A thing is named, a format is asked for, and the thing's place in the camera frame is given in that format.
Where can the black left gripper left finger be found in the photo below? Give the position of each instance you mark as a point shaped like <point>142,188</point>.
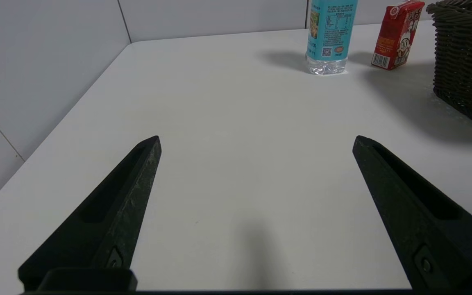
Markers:
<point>113,213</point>

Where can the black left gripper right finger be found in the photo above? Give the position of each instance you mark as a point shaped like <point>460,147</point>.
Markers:
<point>416,213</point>

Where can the dark brown wicker basket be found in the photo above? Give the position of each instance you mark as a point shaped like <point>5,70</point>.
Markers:
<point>469,61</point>

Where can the red drink carton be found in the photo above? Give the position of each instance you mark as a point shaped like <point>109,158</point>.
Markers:
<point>395,41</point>

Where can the clear water bottle blue label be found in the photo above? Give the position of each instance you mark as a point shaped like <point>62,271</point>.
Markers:
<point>330,32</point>

